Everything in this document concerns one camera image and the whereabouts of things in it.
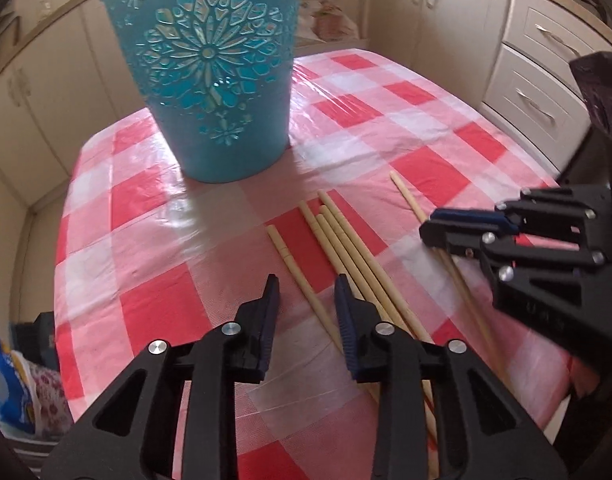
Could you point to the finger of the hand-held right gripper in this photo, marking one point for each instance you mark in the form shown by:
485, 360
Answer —
450, 240
465, 219

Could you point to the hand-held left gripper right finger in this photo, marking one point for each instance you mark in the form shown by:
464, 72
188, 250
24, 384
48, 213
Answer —
347, 330

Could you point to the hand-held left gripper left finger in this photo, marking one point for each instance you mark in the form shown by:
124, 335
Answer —
268, 320

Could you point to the single wooden chopstick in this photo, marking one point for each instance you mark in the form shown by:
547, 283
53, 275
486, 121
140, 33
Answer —
410, 200

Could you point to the bunch of wooden chopsticks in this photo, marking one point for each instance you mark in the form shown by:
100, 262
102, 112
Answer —
353, 260

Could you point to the blue plastic basket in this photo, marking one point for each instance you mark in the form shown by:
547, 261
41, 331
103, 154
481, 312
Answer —
206, 110

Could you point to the cream narrow drawer cabinet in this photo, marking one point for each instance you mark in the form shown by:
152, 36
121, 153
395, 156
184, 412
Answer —
530, 60

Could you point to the red checkered plastic tablecloth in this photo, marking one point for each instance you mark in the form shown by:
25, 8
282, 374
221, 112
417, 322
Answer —
161, 260

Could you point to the cream two-door cabinet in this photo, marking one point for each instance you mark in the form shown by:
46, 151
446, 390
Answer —
435, 20

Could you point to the white storage trolley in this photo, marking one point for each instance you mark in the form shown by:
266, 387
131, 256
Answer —
366, 10

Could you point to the white printed plastic bag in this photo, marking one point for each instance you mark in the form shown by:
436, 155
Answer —
333, 20

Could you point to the cream cabinet row with doors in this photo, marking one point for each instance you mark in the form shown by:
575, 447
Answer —
46, 125

